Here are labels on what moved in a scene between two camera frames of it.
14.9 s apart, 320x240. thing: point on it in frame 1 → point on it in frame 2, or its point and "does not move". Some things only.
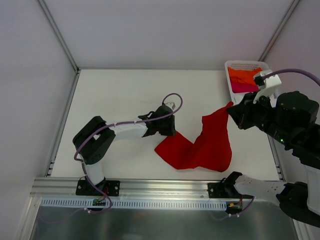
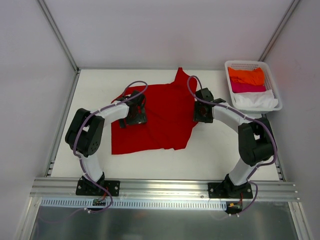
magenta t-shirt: x=244 y=87 does not move
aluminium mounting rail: x=64 y=188 does not move
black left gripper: x=167 y=125 → x=136 y=119
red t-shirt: x=211 y=150 → x=169 y=110
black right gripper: x=244 y=115 → x=202 y=118
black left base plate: x=110 y=187 does not move
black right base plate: x=224 y=190 does not move
